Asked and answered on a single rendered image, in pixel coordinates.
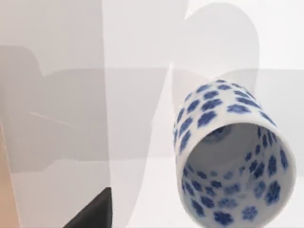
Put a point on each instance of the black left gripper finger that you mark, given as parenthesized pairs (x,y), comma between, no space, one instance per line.
(97,211)

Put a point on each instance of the white cup with blue flowers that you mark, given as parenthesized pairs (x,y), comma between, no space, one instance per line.
(213,114)

